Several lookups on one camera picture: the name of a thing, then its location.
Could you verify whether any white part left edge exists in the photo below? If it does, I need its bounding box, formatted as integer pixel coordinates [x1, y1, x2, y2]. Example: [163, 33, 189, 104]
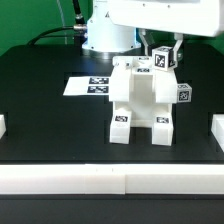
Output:
[0, 114, 6, 139]

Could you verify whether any white front barrier rail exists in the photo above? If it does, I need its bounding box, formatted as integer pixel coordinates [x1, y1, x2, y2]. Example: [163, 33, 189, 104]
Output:
[0, 164, 224, 195]

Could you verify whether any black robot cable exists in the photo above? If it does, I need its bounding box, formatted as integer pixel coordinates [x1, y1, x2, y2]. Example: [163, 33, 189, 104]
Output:
[27, 0, 88, 46]

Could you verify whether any white marker base plate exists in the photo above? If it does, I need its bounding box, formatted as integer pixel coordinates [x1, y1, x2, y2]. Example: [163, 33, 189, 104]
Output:
[63, 76, 109, 96]

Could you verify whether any white part right edge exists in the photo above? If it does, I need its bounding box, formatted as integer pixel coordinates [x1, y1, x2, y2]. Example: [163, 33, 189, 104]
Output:
[211, 114, 224, 152]

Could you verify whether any white chair back frame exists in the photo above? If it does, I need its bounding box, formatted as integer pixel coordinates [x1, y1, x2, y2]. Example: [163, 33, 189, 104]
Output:
[109, 56, 177, 104]

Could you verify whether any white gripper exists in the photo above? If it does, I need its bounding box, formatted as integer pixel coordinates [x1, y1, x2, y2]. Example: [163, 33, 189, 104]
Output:
[108, 0, 224, 62]

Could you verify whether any white part edge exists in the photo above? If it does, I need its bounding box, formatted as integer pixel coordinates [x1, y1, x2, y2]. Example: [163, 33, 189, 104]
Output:
[0, 114, 6, 139]
[211, 114, 224, 152]

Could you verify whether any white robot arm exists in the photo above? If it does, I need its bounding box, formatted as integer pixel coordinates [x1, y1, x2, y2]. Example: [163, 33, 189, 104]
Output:
[82, 0, 224, 59]

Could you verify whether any white chair seat part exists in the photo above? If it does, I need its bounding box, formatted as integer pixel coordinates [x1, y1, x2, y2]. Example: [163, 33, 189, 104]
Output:
[113, 74, 169, 128]

